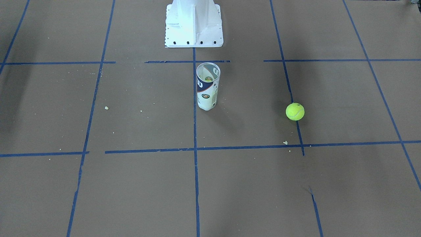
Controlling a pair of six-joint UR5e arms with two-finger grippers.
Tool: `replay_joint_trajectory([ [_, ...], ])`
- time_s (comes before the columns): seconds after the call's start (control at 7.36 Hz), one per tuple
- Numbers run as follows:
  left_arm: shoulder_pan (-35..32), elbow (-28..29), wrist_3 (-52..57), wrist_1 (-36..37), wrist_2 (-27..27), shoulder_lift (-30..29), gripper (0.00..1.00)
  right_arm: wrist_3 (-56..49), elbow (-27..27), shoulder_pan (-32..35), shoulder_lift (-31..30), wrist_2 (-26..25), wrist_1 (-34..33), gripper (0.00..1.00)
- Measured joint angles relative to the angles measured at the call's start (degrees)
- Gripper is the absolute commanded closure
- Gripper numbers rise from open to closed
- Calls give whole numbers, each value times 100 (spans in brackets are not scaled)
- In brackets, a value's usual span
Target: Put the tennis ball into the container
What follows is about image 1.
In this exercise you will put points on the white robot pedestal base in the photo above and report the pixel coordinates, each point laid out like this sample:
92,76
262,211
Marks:
193,23

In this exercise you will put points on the yellow tennis ball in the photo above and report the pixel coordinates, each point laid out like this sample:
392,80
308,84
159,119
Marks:
295,111

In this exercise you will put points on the clear tennis ball can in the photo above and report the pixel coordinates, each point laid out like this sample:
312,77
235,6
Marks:
207,91

